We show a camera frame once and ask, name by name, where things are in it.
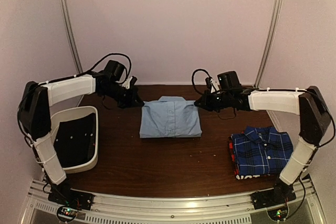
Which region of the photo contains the right aluminium frame post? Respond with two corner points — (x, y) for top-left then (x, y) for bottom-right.
(254, 0), (283, 88)

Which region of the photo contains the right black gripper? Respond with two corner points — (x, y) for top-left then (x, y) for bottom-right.
(195, 89), (233, 112)

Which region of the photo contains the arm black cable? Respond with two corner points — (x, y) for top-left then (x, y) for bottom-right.
(191, 68), (211, 95)
(17, 52), (132, 141)

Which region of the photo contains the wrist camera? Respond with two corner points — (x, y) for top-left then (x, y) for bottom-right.
(122, 76), (138, 89)
(205, 77), (220, 93)

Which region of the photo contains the light blue long sleeve shirt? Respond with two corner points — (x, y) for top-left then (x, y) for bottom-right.
(139, 96), (202, 138)

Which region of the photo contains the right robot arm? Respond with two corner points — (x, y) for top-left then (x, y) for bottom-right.
(195, 71), (335, 204)

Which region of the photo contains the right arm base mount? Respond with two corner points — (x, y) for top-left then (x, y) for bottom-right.
(250, 183), (296, 222)

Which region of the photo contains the red black shirt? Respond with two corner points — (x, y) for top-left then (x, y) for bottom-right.
(228, 137), (270, 180)

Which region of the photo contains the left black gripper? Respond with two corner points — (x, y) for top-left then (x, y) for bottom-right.
(101, 82), (144, 109)

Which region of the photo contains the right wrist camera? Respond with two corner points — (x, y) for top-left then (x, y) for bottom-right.
(205, 77), (220, 93)

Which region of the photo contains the left aluminium frame post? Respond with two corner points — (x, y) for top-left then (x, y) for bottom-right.
(60, 0), (83, 73)

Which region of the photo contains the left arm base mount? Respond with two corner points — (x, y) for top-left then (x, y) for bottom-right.
(48, 184), (94, 223)

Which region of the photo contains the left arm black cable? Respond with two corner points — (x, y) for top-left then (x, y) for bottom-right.
(17, 52), (132, 141)

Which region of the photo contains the white plastic bin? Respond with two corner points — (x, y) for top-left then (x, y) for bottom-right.
(51, 106), (99, 174)

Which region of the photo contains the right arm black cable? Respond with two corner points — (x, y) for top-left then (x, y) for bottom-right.
(191, 68), (211, 95)

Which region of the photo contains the aluminium frame post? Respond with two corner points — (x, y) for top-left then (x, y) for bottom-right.
(60, 0), (83, 73)
(254, 0), (283, 88)

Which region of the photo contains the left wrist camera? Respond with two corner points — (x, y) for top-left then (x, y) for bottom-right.
(122, 76), (138, 89)

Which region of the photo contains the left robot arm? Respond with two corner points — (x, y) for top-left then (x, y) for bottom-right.
(17, 60), (144, 185)

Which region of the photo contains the aluminium front rail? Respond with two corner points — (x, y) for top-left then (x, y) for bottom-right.
(25, 176), (320, 224)

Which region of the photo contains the blue plaid shirt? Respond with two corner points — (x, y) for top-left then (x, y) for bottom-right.
(231, 126), (293, 175)

